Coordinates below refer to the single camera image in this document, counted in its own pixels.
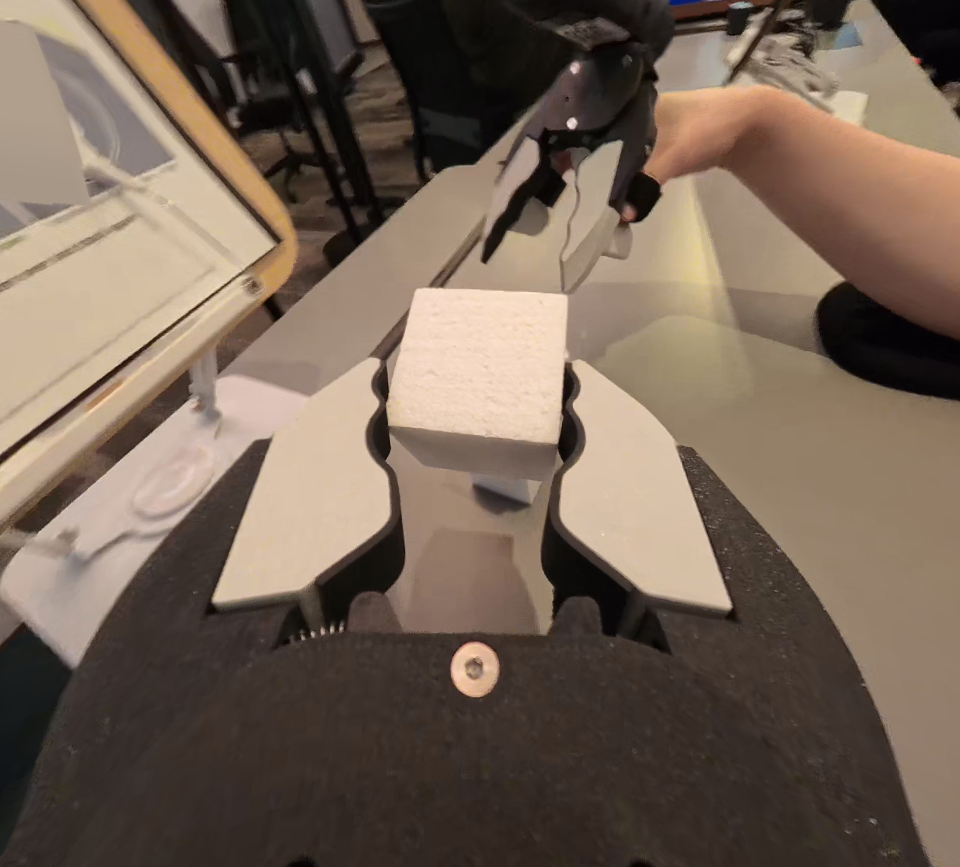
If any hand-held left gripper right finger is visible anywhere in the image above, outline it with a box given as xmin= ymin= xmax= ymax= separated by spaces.
xmin=549 ymin=359 xmax=734 ymax=639

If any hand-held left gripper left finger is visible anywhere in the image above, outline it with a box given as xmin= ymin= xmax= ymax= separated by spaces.
xmin=212 ymin=357 xmax=406 ymax=639

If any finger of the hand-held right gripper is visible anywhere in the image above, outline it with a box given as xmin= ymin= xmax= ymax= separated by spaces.
xmin=559 ymin=139 xmax=633 ymax=294
xmin=480 ymin=130 xmax=556 ymax=266

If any white hard foam cube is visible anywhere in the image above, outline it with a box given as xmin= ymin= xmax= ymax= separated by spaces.
xmin=384 ymin=288 xmax=570 ymax=482
xmin=471 ymin=475 xmax=535 ymax=506

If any person's right forearm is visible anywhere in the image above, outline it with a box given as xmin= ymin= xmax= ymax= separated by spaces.
xmin=720 ymin=85 xmax=960 ymax=343

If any person's right hand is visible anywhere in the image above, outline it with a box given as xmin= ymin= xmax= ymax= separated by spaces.
xmin=641 ymin=89 xmax=762 ymax=184

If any printed instruction sheet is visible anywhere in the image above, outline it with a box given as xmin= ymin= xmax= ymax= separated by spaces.
xmin=0 ymin=0 xmax=279 ymax=459

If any wooden book stand white base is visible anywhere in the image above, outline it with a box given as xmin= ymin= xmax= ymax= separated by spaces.
xmin=0 ymin=0 xmax=301 ymax=669

